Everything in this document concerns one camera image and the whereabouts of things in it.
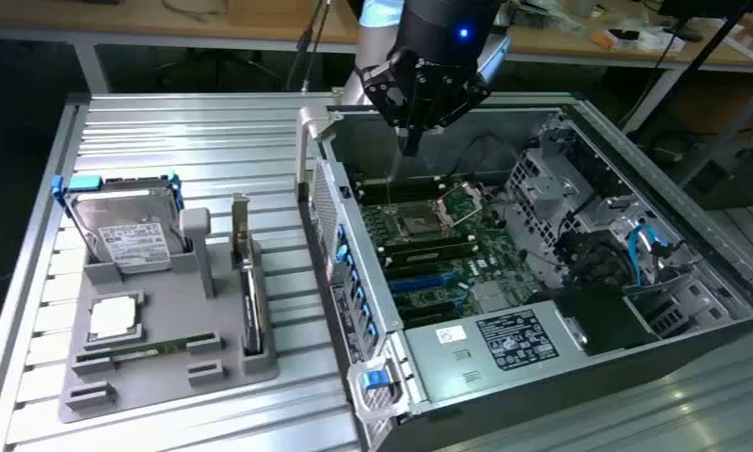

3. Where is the metal disk bay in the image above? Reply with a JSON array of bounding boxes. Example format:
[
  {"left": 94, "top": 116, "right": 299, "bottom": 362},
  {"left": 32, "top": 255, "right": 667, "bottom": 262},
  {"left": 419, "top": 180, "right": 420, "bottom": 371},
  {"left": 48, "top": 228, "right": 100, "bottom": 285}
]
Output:
[{"left": 623, "top": 276, "right": 729, "bottom": 338}]

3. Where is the black slanted pole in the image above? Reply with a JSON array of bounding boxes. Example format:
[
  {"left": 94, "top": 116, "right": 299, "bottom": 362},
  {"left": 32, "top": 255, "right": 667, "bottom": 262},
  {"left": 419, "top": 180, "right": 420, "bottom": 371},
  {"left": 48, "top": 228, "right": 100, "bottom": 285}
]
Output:
[{"left": 680, "top": 0, "right": 753, "bottom": 84}]

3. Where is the black expansion slot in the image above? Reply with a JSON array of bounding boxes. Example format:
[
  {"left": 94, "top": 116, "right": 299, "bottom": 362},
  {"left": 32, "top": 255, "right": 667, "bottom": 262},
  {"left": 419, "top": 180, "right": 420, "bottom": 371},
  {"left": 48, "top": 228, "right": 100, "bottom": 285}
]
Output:
[{"left": 396, "top": 300, "right": 461, "bottom": 326}]

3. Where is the blue wire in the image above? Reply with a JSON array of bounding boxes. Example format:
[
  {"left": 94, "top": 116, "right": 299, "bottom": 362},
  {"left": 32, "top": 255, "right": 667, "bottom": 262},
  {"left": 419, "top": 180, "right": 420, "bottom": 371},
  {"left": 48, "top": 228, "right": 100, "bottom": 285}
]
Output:
[{"left": 625, "top": 225, "right": 675, "bottom": 288}]

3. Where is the open black PC case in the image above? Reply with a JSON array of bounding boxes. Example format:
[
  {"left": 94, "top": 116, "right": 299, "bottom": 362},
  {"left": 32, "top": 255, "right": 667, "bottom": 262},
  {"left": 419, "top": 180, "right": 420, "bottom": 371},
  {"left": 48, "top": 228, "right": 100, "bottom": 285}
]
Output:
[{"left": 295, "top": 96, "right": 753, "bottom": 452}]

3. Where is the CPU socket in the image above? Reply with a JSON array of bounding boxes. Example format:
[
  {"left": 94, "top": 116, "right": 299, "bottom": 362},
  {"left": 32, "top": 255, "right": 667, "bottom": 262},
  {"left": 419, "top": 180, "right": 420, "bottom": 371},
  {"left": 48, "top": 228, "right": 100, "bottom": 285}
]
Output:
[{"left": 395, "top": 206, "right": 457, "bottom": 237}]

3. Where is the green expansion card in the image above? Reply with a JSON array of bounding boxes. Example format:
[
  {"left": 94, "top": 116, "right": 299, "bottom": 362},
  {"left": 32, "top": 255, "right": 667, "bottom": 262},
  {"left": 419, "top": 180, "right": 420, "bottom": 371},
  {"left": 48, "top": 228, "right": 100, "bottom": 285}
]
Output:
[{"left": 229, "top": 191, "right": 269, "bottom": 358}]

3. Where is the thin cable with loose plug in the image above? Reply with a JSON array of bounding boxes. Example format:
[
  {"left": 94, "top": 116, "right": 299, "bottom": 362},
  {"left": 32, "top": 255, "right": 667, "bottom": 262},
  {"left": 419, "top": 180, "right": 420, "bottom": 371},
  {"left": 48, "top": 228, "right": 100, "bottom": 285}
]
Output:
[{"left": 287, "top": 0, "right": 329, "bottom": 93}]

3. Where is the blue expansion slot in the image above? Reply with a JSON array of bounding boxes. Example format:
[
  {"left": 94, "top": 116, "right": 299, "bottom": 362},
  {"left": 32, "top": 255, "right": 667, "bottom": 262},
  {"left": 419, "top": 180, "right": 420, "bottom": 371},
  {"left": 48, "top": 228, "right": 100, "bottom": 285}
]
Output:
[{"left": 388, "top": 273, "right": 461, "bottom": 294}]

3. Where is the grey power supply unit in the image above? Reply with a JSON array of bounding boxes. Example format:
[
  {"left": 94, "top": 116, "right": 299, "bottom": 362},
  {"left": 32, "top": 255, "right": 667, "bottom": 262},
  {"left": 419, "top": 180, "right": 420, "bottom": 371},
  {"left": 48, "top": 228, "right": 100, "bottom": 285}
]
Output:
[{"left": 403, "top": 300, "right": 589, "bottom": 402}]

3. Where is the long wooden desk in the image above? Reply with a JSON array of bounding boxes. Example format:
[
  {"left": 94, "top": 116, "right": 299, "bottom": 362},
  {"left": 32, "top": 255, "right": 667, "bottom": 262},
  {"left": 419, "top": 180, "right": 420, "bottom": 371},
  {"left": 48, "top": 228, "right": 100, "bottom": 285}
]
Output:
[{"left": 0, "top": 0, "right": 753, "bottom": 74}]

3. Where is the silver CPU chip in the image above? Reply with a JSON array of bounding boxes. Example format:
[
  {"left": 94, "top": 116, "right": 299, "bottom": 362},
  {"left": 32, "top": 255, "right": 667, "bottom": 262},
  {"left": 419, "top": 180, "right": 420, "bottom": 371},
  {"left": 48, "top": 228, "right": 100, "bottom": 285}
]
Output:
[{"left": 89, "top": 296, "right": 141, "bottom": 338}]

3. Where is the grey plastic parts rack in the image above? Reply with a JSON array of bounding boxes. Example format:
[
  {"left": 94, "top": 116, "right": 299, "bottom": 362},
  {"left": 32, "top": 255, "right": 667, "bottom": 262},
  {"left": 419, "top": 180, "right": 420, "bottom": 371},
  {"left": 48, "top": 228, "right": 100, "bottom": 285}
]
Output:
[{"left": 57, "top": 206, "right": 281, "bottom": 424}]

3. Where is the thin metal locking lever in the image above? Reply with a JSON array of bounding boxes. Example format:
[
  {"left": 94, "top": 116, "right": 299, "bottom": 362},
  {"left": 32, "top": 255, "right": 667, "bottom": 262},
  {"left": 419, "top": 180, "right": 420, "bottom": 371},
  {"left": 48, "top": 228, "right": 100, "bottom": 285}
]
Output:
[{"left": 383, "top": 173, "right": 399, "bottom": 216}]

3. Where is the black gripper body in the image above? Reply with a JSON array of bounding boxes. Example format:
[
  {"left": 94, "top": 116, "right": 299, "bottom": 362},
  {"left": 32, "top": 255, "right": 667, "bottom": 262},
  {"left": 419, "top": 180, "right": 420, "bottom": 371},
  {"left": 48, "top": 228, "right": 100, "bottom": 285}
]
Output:
[{"left": 395, "top": 0, "right": 503, "bottom": 80}]

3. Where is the green RAM stick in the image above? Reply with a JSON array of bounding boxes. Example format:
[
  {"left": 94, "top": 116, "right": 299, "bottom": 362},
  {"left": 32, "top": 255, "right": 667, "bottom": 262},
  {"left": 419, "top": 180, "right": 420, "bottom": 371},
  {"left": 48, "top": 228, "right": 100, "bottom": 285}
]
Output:
[{"left": 77, "top": 334, "right": 219, "bottom": 363}]

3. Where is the black plastic shroud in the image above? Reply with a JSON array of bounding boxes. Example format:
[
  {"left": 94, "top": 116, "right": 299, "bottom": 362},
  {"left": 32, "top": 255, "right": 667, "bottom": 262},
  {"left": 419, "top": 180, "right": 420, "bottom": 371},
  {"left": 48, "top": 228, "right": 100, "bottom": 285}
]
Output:
[{"left": 529, "top": 286, "right": 661, "bottom": 357}]

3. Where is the hard disk in blue caddy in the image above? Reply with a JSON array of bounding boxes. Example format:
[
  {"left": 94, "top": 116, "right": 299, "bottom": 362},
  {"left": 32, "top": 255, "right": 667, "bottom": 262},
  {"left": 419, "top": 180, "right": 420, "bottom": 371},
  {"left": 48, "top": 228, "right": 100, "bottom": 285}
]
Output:
[{"left": 49, "top": 172, "right": 193, "bottom": 275}]

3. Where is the green motherboard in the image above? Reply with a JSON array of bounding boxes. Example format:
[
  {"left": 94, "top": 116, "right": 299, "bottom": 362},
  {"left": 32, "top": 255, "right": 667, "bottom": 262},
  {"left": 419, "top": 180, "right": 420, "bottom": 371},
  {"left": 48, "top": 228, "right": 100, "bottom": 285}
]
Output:
[{"left": 355, "top": 173, "right": 545, "bottom": 330}]

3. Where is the white and orange desk item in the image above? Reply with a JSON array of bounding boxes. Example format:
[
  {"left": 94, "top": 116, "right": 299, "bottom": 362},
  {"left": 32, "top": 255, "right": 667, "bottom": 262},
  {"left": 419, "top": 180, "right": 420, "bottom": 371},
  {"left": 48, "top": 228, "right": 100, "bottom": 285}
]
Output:
[{"left": 592, "top": 26, "right": 687, "bottom": 54}]

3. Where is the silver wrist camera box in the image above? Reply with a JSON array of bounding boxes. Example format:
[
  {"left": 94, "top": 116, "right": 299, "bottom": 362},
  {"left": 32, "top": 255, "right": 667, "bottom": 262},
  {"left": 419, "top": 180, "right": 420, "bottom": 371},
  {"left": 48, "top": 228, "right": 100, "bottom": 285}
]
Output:
[{"left": 476, "top": 35, "right": 515, "bottom": 87}]

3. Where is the metal socket cover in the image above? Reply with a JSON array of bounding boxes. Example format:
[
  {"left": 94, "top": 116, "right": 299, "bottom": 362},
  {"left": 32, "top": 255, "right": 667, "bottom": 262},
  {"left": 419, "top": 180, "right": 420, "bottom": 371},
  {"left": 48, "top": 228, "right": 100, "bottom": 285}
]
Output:
[{"left": 435, "top": 180, "right": 484, "bottom": 223}]

